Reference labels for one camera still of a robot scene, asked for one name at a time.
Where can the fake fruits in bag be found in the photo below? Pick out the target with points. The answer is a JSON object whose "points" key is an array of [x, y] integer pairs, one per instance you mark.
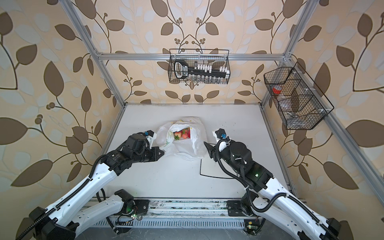
{"points": [[183, 134]]}

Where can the black wire basket right wall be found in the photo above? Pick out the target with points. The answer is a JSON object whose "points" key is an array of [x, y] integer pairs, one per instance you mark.
{"points": [[302, 104]]}

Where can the black wire basket wall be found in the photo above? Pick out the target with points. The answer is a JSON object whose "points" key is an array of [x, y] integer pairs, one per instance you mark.
{"points": [[302, 104], [215, 57]]}

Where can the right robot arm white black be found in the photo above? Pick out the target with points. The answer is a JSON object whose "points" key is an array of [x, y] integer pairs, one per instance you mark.
{"points": [[265, 196]]}

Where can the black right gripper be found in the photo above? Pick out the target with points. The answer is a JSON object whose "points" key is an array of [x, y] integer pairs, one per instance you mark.
{"points": [[232, 144]]}

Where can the black outlined white mat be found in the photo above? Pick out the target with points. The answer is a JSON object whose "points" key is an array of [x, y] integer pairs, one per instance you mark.
{"points": [[210, 168]]}

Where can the black wire basket back wall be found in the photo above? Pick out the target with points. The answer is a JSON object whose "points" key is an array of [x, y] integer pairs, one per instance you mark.
{"points": [[215, 57]]}

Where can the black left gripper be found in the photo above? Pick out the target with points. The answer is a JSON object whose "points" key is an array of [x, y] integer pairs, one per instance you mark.
{"points": [[156, 156]]}

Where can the white plastic bag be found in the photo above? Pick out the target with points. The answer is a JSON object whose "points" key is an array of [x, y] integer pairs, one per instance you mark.
{"points": [[190, 149]]}

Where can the black socket tool set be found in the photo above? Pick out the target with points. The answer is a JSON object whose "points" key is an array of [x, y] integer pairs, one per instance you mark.
{"points": [[182, 70]]}

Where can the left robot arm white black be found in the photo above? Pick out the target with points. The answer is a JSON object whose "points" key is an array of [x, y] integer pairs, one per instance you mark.
{"points": [[66, 219]]}

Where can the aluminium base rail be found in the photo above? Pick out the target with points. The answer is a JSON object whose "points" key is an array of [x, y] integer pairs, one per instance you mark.
{"points": [[184, 213]]}

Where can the aluminium corner post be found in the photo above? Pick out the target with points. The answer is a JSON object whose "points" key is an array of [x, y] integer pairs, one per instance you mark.
{"points": [[289, 10]]}

